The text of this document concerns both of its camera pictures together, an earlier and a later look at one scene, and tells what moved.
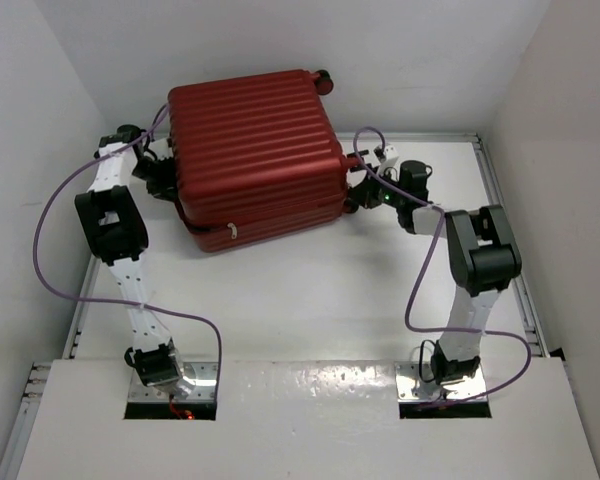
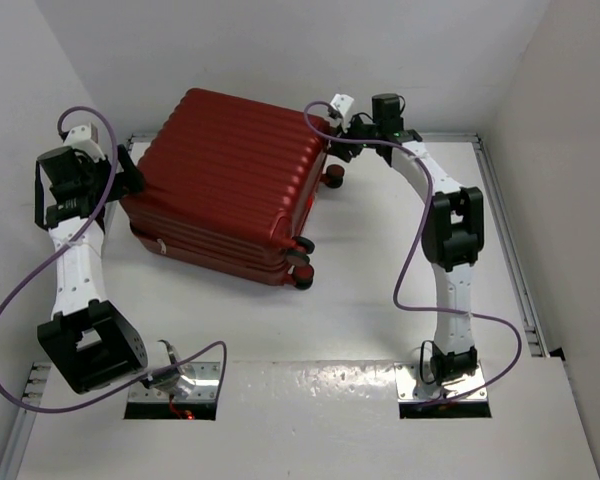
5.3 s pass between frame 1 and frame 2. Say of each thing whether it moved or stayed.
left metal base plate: stayed
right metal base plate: stayed
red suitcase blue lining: moved
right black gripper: moved
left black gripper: moved
